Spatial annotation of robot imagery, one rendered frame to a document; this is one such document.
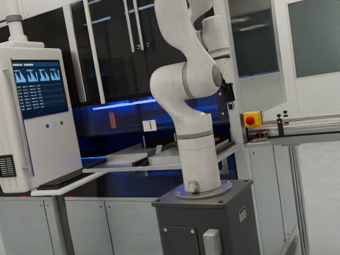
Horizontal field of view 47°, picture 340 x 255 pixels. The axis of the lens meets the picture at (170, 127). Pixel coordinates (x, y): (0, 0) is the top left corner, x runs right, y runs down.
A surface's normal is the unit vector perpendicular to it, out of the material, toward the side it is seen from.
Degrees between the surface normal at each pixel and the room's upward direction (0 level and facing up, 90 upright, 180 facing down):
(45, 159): 90
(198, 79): 99
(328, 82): 90
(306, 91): 90
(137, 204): 90
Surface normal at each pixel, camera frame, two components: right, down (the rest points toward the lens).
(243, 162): -0.49, 0.16
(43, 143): 0.90, -0.10
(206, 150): 0.45, 0.02
